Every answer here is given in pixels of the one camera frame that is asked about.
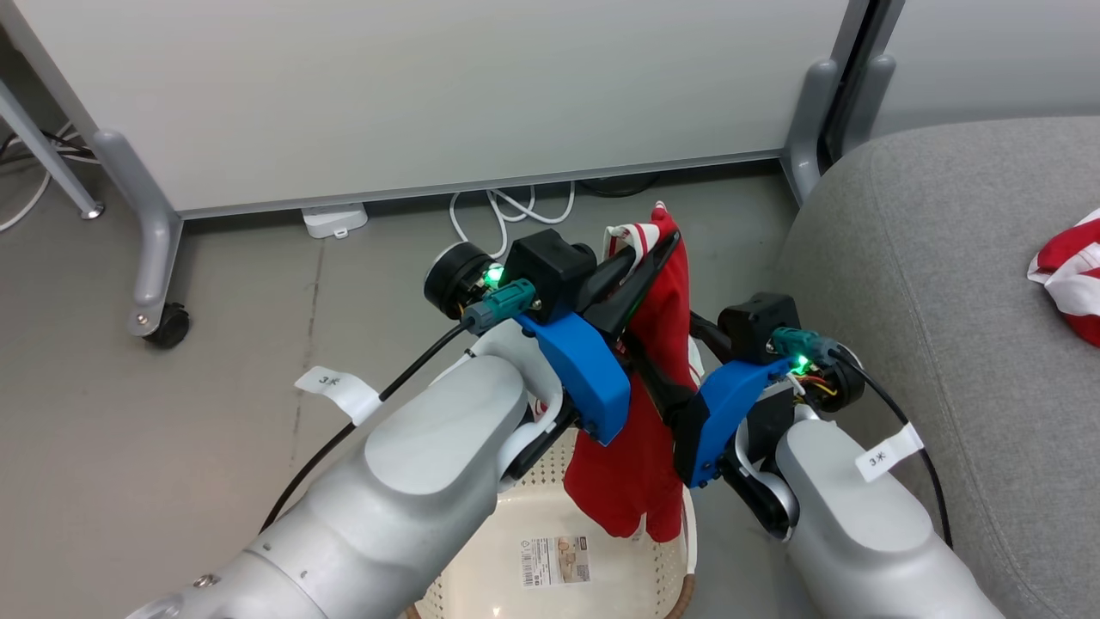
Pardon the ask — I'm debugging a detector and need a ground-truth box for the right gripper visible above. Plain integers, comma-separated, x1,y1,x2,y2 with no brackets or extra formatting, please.
620,312,865,457

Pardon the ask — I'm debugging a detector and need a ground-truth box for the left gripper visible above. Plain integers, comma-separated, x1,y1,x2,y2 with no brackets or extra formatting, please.
423,230,687,337

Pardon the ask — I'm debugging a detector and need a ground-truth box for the red garment with white trim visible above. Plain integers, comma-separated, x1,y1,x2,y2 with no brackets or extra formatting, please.
563,201,698,545

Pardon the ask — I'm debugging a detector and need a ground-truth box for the red and white striped garment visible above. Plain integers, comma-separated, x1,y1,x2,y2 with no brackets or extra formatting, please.
1026,208,1100,350

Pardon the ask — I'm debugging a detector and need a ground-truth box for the grey fabric sofa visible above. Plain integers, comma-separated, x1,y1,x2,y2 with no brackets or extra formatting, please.
776,115,1100,619

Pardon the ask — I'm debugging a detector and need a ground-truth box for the short grey partition foot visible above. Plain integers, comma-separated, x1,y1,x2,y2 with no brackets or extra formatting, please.
846,53,897,140
781,58,840,206

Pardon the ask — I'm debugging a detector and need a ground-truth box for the basket barcode sticker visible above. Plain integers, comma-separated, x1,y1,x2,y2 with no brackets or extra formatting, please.
519,534,593,589

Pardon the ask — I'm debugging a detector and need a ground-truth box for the large white partition panel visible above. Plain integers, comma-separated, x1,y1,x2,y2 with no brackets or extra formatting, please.
0,0,873,219

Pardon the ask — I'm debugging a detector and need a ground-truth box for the cream plastic laundry basket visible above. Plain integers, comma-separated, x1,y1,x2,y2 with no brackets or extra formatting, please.
404,334,699,619

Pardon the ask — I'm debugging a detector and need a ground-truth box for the white power adapter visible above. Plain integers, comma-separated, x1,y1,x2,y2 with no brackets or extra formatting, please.
300,202,370,240

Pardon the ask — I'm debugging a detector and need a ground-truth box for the narrow white partition panel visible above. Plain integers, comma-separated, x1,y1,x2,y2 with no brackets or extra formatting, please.
862,0,1100,138

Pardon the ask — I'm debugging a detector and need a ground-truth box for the black caster wheel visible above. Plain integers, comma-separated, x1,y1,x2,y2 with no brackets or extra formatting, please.
142,302,192,350

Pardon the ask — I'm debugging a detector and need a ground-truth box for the grey metal table leg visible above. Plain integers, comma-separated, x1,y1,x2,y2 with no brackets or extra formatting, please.
0,79,106,221

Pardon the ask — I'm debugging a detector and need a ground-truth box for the blue right camera mount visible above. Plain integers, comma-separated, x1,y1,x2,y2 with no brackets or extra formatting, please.
674,356,792,490

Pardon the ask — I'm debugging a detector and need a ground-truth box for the black cable under partition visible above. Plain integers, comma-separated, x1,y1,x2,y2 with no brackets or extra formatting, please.
579,174,663,199

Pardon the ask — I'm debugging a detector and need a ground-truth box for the teal right cable connector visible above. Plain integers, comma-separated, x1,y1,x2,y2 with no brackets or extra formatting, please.
770,326,840,368

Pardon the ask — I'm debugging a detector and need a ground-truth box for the teal cable connector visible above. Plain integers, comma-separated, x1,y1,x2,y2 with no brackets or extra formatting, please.
461,279,539,337
770,326,840,368

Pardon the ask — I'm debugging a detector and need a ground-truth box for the teal left cable connector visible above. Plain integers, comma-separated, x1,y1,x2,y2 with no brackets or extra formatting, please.
461,279,539,337

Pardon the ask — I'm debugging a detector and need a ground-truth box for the white looped cable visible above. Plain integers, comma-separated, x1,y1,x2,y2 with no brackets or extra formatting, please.
448,180,576,261

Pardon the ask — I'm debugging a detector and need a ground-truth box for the white right cable tag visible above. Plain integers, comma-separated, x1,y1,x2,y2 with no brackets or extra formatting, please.
854,422,926,483

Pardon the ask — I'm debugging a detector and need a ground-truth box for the white cable tag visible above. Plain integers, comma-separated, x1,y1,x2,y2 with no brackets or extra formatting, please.
854,422,926,483
294,367,382,427

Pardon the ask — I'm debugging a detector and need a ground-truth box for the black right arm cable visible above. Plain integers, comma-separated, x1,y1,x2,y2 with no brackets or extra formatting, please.
825,347,955,551

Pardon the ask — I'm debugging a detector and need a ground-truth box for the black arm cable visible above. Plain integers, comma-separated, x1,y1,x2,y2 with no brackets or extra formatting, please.
258,322,470,536
825,347,955,551

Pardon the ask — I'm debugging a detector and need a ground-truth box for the white left cable tag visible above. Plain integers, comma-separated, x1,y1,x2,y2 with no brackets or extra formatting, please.
294,367,382,427

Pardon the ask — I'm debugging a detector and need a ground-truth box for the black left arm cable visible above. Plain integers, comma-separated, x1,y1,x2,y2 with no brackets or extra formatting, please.
258,322,470,536

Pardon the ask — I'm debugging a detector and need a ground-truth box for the black floor cable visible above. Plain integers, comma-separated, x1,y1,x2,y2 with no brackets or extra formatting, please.
0,127,97,166

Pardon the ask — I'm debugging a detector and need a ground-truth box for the white floor cable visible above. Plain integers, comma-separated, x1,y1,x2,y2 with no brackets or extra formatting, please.
0,120,76,235

